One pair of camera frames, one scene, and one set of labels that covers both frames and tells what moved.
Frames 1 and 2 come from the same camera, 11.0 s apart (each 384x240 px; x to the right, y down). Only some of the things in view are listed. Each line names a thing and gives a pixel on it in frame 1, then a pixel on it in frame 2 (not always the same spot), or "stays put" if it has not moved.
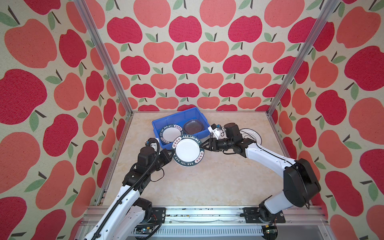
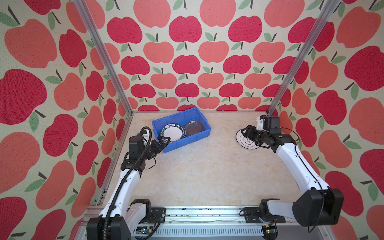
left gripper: [163, 153] → [160, 143]
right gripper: [212, 144] → [252, 134]
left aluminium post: [98, 39] stays put
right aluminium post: [324, 18] stays put
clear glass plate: [192, 126] stays put
